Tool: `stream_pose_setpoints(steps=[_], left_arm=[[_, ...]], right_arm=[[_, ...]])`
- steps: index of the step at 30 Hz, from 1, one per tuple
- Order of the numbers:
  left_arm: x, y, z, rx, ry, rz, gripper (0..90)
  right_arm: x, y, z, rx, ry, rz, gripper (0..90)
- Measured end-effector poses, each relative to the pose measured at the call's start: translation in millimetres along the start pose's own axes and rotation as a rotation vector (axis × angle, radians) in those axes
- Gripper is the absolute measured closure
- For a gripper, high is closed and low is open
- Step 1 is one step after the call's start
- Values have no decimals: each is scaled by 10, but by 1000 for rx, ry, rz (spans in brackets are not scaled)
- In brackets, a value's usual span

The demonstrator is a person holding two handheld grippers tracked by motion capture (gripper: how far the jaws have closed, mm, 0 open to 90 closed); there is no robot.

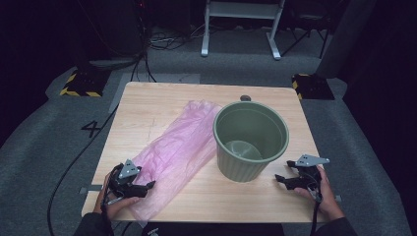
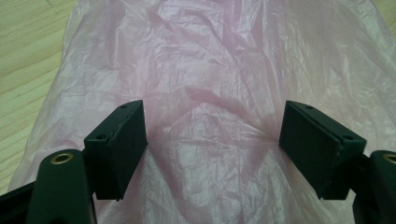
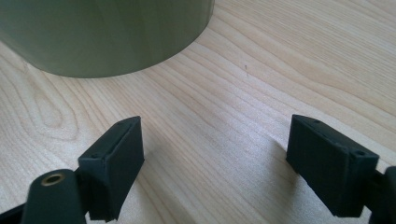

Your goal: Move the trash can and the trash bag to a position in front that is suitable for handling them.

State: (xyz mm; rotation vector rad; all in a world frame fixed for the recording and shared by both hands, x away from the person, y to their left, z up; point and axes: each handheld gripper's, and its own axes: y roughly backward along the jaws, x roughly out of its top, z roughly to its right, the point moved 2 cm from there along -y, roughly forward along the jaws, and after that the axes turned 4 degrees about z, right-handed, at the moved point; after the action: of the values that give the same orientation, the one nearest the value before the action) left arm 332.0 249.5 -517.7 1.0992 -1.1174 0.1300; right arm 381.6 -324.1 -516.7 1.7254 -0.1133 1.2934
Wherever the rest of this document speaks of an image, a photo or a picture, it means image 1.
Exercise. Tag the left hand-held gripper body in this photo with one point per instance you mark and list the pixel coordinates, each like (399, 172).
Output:
(128, 171)

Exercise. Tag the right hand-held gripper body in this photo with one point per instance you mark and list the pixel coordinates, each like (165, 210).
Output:
(309, 175)

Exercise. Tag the green plastic bin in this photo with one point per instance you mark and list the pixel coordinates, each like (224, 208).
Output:
(242, 165)

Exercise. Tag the pink plastic bag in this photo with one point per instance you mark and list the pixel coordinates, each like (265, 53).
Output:
(180, 147)

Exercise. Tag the person's left hand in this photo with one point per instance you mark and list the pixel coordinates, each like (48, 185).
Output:
(111, 205)

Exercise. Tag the person's right hand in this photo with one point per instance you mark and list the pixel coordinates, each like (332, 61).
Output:
(328, 203)

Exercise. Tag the small grey tape piece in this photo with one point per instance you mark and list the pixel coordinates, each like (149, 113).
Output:
(338, 198)

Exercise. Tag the grey tape strip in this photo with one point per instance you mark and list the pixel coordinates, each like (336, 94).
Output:
(91, 188)

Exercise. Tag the person's dark torso clothing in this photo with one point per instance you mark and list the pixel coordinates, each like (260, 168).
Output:
(213, 230)

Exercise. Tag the black yellow striped base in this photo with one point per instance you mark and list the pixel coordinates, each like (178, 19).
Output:
(313, 87)
(83, 83)

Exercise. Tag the dark round table grommet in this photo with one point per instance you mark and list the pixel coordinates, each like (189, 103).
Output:
(245, 98)

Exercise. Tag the black tripod stand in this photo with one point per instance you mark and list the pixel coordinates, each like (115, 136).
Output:
(308, 36)

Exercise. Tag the grey curtain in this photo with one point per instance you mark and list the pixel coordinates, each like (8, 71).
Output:
(347, 36)

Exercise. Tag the black equipment stand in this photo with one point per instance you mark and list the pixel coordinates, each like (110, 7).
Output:
(141, 26)

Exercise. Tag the grey stand base plate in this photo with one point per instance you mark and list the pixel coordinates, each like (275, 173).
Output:
(111, 63)

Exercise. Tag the white metal desk frame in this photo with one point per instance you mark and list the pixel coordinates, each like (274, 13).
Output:
(241, 10)

